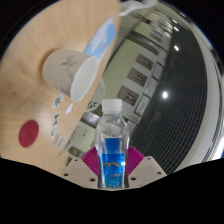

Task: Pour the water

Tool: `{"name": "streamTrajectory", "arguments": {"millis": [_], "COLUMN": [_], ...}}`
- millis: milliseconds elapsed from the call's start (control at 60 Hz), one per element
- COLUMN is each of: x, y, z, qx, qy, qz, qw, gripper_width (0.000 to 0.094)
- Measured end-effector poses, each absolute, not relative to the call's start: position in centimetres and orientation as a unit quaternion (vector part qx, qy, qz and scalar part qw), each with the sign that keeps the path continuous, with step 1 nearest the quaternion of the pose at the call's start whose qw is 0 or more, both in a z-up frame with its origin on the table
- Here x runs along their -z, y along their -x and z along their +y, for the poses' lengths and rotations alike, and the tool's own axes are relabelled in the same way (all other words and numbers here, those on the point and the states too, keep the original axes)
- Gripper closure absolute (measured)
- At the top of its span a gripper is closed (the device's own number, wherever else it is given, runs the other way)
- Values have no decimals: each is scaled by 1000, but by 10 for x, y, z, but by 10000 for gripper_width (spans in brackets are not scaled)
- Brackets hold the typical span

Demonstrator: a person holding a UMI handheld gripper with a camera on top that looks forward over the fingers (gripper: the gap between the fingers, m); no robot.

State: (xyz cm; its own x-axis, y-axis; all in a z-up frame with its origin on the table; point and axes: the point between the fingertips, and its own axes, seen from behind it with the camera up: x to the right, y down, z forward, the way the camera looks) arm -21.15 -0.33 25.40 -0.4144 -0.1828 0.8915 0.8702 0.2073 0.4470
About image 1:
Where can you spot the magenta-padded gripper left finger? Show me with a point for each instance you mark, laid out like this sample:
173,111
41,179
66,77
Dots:
80,170

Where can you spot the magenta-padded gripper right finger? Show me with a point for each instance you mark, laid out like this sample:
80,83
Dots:
146,170

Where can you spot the clear blue-labelled water bottle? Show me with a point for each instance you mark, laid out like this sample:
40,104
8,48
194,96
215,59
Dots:
112,163

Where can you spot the flat round red coaster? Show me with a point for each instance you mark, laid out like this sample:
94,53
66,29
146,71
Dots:
28,133

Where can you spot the white patterned round disc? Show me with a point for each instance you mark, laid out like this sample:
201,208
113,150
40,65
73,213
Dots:
97,96

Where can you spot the ceiling lights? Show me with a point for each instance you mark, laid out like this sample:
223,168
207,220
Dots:
165,95

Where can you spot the beige printed paper cup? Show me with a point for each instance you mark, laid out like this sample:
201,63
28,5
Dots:
61,71

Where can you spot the blue and white flat card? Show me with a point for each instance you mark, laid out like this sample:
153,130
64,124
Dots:
101,36

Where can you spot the dark wall frames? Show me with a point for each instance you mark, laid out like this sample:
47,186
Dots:
136,76

